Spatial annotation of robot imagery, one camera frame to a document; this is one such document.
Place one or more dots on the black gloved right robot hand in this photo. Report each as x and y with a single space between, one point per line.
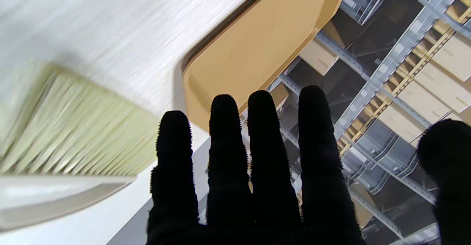
272 208

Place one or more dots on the large cardboard box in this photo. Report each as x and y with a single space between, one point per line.
401 123
454 55
318 55
441 90

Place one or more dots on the orange-brown plastic tray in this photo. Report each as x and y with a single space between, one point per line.
265 46

